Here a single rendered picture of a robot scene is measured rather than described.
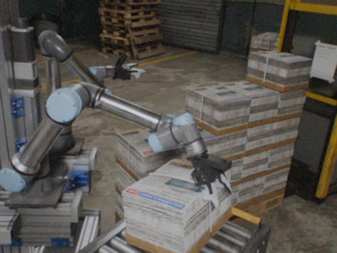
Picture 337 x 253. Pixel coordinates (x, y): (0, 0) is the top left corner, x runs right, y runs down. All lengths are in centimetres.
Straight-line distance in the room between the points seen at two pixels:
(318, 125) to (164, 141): 230
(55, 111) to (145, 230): 56
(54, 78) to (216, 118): 105
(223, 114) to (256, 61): 67
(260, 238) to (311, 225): 164
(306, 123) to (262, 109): 94
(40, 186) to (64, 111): 52
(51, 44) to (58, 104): 75
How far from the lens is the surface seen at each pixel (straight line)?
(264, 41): 726
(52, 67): 221
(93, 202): 316
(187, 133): 130
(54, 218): 184
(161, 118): 145
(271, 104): 271
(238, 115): 250
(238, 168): 271
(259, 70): 289
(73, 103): 135
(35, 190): 178
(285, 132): 297
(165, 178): 149
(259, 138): 276
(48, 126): 145
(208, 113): 245
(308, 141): 356
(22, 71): 186
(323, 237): 317
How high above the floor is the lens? 180
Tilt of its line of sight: 23 degrees down
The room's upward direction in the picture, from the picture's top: 4 degrees clockwise
